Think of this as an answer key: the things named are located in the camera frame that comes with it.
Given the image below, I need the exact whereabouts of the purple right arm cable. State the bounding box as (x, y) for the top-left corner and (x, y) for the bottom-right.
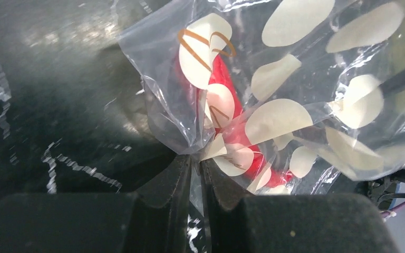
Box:
(380, 190), (405, 219)

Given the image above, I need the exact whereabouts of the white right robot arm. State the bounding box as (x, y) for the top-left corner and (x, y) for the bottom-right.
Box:
(365, 169), (405, 211)

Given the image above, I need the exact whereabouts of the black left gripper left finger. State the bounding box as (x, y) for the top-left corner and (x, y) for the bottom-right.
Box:
(0, 155), (191, 252)

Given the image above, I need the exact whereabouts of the clear polka dot zip bag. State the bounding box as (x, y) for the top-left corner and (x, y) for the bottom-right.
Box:
(119, 1), (405, 194)

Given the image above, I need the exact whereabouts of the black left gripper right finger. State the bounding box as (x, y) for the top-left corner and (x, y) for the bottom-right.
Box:
(200, 160), (399, 252)

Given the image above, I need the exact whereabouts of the fake red chili pepper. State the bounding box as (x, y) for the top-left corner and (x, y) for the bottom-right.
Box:
(174, 52), (294, 189)

